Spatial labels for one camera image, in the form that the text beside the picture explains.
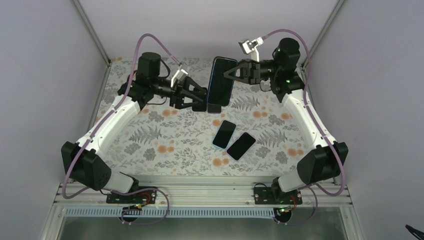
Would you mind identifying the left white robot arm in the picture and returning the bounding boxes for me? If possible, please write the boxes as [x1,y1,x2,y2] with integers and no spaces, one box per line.
[61,52,207,203]

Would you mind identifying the aluminium mounting rail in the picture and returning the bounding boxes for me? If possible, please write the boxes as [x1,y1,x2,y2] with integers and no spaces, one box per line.
[54,175,353,208]

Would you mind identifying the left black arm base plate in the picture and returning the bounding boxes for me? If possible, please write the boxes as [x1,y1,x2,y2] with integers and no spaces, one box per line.
[106,186,157,205]

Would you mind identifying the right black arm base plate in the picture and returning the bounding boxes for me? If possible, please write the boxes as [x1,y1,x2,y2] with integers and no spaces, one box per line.
[253,183,303,205]

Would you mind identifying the purple cable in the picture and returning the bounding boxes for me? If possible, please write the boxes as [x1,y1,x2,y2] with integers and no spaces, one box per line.
[61,33,182,226]
[261,29,347,226]

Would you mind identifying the smartphone in clear case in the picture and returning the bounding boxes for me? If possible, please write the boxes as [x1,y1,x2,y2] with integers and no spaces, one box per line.
[226,132,256,161]

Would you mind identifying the purple smartphone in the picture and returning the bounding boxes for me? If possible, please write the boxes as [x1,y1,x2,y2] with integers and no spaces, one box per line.
[207,103,222,114]

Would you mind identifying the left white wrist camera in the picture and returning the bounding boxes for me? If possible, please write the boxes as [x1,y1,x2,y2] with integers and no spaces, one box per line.
[170,64,188,88]

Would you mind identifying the floral patterned table mat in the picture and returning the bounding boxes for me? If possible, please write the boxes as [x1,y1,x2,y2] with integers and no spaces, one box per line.
[86,56,329,178]

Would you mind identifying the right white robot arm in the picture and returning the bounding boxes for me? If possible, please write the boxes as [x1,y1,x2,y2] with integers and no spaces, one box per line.
[224,37,348,204]

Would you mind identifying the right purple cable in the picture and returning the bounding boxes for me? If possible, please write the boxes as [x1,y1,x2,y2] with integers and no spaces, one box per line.
[261,29,347,226]

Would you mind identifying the black smartphone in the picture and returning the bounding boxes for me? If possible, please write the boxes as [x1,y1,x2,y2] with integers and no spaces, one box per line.
[206,56,238,107]

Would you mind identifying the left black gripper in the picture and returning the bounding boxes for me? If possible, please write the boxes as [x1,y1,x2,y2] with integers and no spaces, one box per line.
[151,75,205,109]

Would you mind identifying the black phone case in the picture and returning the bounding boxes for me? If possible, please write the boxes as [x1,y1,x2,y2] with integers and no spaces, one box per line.
[192,103,208,112]

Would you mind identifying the left aluminium frame post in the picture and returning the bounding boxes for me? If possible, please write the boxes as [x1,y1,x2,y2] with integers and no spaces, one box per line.
[70,0,111,66]

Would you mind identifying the right aluminium frame post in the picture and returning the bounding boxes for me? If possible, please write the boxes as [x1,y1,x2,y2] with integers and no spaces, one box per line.
[309,0,345,57]

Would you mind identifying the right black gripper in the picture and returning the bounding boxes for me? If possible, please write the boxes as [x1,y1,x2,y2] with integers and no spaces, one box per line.
[222,58,280,85]

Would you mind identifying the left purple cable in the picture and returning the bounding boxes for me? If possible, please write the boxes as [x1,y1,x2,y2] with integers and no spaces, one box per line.
[61,33,182,226]

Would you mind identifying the slotted grey cable duct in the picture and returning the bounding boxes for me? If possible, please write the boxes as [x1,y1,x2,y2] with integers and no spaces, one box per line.
[64,206,275,219]

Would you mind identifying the aluminium frame post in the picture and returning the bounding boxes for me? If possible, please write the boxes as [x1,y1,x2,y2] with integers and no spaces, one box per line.
[70,0,111,66]
[309,0,345,57]

